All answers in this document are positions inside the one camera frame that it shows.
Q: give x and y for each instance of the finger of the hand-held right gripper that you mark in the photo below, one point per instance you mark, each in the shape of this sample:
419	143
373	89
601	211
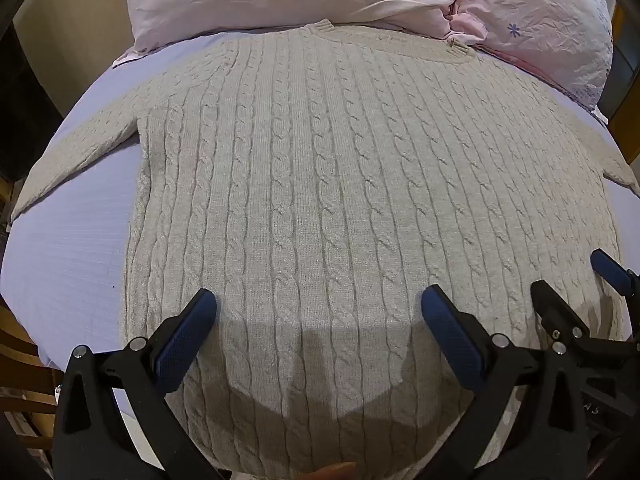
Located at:
611	270
552	310

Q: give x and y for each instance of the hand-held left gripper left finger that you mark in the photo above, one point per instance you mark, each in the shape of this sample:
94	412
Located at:
184	341

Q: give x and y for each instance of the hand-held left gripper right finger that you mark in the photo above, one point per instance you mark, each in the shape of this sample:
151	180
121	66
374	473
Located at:
454	340

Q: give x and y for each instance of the lavender bed sheet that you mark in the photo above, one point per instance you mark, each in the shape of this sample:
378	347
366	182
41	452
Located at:
70	250

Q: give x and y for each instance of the wooden chair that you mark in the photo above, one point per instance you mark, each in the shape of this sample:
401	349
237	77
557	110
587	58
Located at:
22	360

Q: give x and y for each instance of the wooden headboard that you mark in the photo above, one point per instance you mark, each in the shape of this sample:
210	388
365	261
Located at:
625	85

